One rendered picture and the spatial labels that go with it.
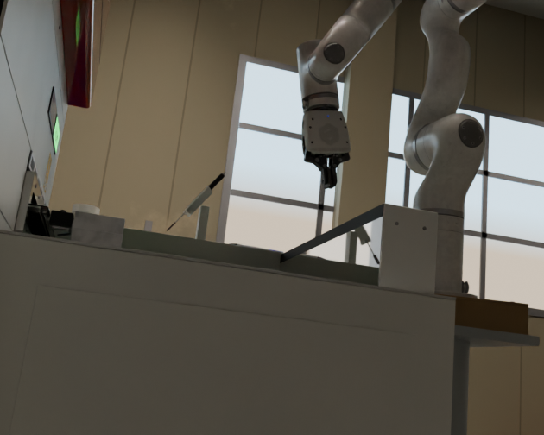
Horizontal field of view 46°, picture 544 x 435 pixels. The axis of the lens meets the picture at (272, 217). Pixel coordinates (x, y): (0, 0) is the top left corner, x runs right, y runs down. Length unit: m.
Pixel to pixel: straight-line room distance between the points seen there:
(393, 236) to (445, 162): 0.52
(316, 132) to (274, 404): 0.73
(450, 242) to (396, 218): 0.50
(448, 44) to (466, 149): 0.29
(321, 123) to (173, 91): 2.70
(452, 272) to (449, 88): 0.44
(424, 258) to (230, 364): 0.36
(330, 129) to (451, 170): 0.29
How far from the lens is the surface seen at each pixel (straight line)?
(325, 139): 1.41
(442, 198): 1.50
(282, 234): 3.91
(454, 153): 1.48
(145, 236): 1.45
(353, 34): 1.43
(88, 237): 1.06
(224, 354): 0.83
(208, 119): 4.02
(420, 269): 1.01
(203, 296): 0.83
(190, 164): 3.91
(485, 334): 1.39
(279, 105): 4.14
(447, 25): 1.73
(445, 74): 1.61
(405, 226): 1.00
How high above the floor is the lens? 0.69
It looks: 14 degrees up
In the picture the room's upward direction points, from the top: 6 degrees clockwise
